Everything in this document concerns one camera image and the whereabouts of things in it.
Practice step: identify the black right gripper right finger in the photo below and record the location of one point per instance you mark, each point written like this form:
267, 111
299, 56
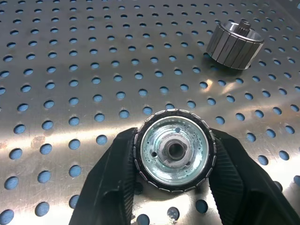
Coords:
246, 187

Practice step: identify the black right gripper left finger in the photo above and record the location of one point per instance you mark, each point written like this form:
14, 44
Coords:
110, 178

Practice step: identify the metal roller with segmented rim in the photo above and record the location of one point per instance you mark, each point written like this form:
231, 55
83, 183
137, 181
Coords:
234, 48
174, 151

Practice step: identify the perforated steel tray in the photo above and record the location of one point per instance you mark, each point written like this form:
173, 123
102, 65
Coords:
70, 70

